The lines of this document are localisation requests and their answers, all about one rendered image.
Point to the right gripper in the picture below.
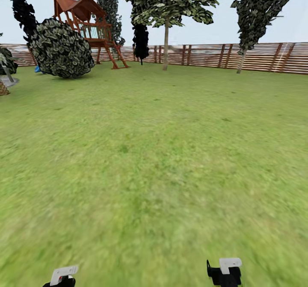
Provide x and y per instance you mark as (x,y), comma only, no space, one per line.
(220,279)

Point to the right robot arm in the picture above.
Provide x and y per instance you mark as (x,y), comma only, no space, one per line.
(228,275)

